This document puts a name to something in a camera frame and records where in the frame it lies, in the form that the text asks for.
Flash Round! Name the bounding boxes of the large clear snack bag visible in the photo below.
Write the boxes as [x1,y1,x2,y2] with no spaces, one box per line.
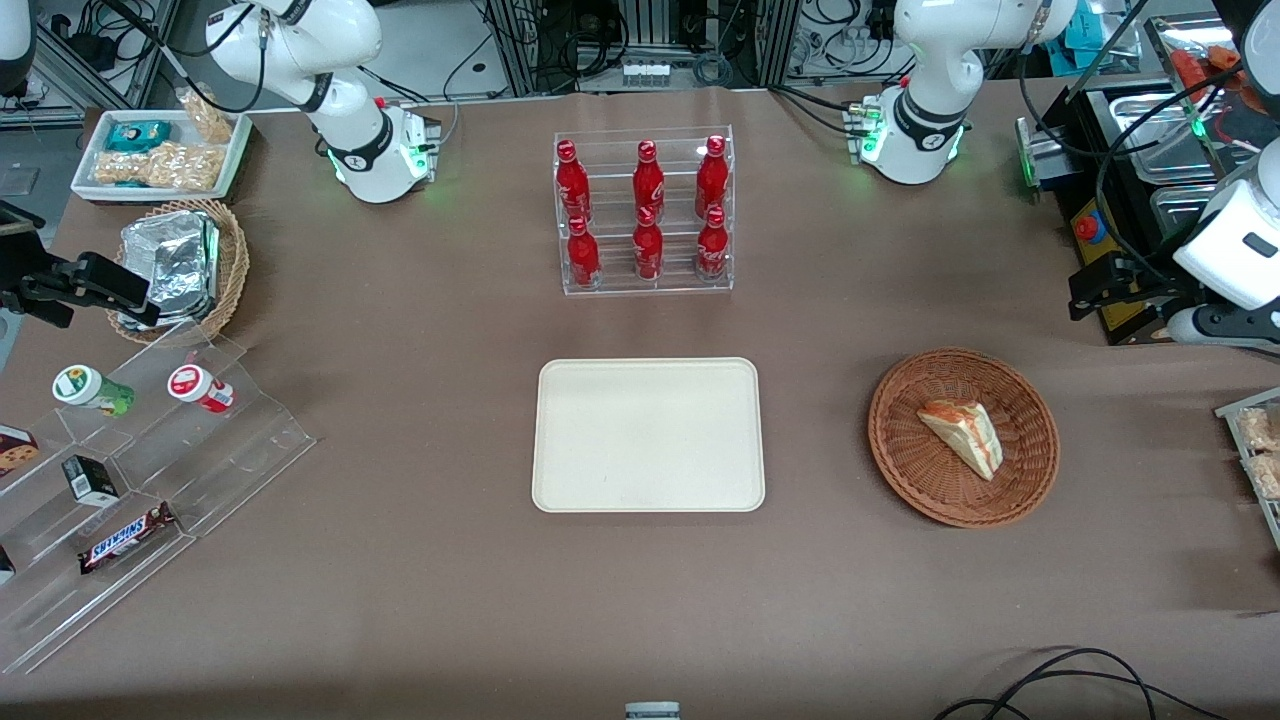
[92,142,223,192]

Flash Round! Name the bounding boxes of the brown wicker basket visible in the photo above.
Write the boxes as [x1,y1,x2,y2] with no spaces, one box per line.
[867,347,1061,529]

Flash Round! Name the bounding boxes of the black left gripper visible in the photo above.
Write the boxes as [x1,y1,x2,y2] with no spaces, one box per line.
[1067,249,1197,322]

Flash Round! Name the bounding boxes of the small clear snack bag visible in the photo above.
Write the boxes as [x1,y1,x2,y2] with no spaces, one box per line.
[178,88,237,145]

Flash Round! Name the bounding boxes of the clear acrylic bottle rack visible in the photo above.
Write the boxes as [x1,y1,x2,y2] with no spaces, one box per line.
[553,125,736,297]

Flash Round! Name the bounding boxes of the teal snack packet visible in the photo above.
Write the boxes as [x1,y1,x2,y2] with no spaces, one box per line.
[105,120,173,153]

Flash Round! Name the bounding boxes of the red cola bottle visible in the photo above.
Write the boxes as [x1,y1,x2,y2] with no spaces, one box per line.
[566,215,603,291]
[696,205,731,282]
[555,140,592,223]
[695,135,730,216]
[632,207,666,282]
[632,140,667,216]

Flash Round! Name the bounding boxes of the wire rack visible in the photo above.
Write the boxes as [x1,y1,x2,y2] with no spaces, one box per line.
[1215,388,1280,551]

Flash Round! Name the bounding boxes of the small black box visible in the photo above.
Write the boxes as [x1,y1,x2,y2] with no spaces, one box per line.
[61,455,121,507]

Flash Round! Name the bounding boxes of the cookie box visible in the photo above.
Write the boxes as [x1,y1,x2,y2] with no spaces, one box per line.
[0,424,41,479]

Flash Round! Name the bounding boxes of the red lid cup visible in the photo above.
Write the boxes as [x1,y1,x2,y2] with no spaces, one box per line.
[167,364,236,414]

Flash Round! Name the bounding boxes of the triangular sandwich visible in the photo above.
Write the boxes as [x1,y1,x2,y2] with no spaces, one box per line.
[917,399,1003,483]

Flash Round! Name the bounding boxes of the steel pan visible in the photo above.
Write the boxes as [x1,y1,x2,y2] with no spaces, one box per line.
[1103,90,1219,187]

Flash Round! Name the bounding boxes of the beige plastic tray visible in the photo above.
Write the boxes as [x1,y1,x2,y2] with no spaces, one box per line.
[531,357,767,514]

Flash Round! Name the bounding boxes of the snickers chocolate bar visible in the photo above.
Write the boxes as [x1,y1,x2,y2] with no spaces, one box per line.
[78,502,178,575]

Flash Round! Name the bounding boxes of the black food warmer machine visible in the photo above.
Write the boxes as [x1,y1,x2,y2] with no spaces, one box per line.
[1015,15,1280,347]

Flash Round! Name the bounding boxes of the light wicker basket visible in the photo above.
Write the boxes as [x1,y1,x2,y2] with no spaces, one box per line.
[105,198,251,346]

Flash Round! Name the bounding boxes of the green lid cup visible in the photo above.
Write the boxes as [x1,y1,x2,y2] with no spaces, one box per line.
[52,365,136,418]

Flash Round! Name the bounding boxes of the foil containers stack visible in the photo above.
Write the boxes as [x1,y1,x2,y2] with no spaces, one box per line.
[120,210,221,323]

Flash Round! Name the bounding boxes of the black floor cables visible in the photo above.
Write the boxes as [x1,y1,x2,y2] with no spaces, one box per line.
[935,647,1233,720]

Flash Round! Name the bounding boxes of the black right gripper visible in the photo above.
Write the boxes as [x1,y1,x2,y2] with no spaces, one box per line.
[0,251,162,329]

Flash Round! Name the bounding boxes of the white rectangular tray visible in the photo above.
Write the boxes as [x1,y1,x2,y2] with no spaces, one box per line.
[70,108,254,205]

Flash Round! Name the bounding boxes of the clear acrylic stepped display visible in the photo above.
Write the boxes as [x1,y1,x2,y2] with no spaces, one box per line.
[0,320,319,676]

